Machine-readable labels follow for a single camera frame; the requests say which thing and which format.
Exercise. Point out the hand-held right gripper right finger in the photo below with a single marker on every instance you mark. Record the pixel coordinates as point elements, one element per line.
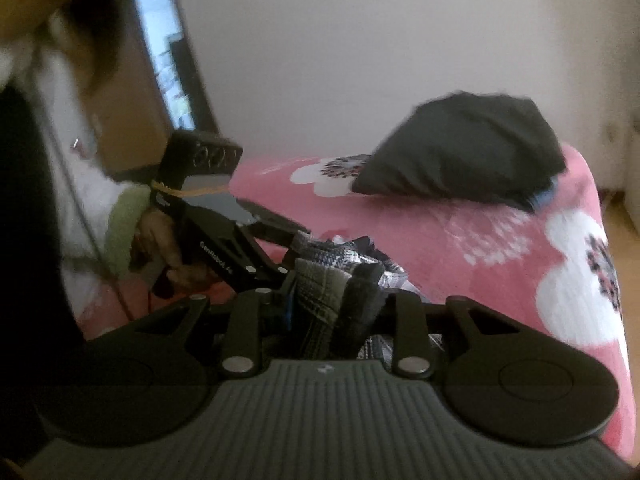
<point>362,300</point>

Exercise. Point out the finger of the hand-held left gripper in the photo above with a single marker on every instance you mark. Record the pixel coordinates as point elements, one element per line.
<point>262,267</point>
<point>280,227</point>

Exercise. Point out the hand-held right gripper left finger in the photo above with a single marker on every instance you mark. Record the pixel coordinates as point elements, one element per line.
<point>289,316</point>

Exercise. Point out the black white plaid shirt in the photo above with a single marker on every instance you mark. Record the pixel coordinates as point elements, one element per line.
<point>325,280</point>

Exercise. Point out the person's left forearm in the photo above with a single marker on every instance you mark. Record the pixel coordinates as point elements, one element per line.
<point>100,200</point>

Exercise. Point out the person's left hand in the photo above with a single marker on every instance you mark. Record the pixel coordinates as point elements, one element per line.
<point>165,240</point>

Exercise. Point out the wooden door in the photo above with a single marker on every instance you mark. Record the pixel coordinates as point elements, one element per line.
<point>135,125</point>

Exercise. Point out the pink floral blanket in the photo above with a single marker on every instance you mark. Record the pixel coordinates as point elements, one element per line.
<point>475,260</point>

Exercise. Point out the dark grey folded garment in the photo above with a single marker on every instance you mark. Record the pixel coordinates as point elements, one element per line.
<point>460,150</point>

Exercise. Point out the person's dark jacket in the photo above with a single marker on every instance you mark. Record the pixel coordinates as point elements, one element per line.
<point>25,260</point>

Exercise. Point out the folded blue jeans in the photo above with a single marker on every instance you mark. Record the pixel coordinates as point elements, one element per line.
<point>544,195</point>

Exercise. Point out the person's fur-trimmed hood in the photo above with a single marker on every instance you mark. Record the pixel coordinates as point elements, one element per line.
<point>30,5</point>

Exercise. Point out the dark door frame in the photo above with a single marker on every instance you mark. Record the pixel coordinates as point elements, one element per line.
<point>200,90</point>

